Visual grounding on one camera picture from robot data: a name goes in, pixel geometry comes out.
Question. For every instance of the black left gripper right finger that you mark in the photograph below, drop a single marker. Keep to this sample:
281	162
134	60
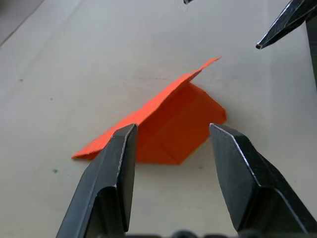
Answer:
250	188

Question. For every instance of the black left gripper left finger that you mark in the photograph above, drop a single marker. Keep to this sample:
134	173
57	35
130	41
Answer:
104	183

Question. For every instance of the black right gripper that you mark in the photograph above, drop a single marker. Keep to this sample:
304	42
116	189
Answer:
312	52

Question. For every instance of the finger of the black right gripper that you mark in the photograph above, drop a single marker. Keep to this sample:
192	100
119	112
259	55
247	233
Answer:
187	1

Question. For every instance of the orange paper sheet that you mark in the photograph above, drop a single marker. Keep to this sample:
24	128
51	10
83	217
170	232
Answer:
180	124

